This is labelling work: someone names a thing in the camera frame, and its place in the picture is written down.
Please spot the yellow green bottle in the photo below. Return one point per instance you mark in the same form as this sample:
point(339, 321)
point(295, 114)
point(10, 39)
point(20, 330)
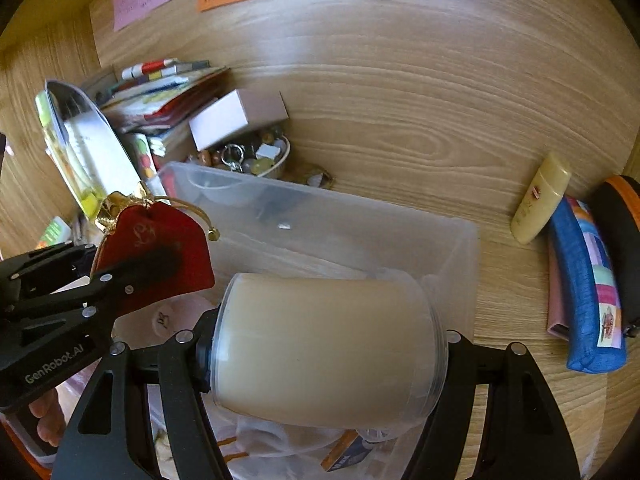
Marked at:
point(48, 127)

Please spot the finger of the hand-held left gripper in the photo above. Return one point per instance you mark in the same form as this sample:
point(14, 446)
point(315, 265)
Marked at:
point(50, 267)
point(145, 272)

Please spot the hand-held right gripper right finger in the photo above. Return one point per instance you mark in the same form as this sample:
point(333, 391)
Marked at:
point(452, 360)

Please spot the stack of colourful booklets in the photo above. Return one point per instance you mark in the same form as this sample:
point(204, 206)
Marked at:
point(165, 95)

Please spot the blue pencil case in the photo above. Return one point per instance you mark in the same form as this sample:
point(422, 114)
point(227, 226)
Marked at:
point(575, 285)

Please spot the cream tube bottle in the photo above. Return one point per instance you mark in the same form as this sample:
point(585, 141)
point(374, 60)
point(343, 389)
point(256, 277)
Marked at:
point(540, 200)

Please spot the wooden desktop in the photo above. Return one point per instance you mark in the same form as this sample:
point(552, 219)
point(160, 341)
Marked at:
point(425, 125)

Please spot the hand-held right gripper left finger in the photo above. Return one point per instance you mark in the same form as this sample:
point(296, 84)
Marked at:
point(201, 365)

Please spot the translucent plastic storage box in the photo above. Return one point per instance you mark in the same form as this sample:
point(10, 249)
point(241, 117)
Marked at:
point(350, 240)

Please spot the black orange round case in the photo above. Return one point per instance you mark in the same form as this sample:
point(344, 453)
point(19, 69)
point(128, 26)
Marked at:
point(620, 220)

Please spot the small orange blue box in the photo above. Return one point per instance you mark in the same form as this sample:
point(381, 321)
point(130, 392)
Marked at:
point(345, 452)

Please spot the red gold-trimmed pouch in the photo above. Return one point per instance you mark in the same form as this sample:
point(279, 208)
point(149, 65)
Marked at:
point(165, 225)

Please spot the small white cardboard box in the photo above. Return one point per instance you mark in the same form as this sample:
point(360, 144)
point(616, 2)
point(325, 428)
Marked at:
point(220, 125)

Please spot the white file holder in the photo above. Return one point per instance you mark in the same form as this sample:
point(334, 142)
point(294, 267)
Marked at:
point(100, 150)

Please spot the white bowl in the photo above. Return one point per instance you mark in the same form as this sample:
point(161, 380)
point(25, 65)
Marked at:
point(281, 162)

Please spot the person's left hand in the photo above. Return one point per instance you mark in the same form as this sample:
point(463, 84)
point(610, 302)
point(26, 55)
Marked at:
point(47, 412)

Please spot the cream candle jar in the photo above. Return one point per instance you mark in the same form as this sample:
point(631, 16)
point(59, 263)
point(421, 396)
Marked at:
point(325, 350)

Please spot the fruit print card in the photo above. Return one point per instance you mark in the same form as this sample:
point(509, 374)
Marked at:
point(144, 157)

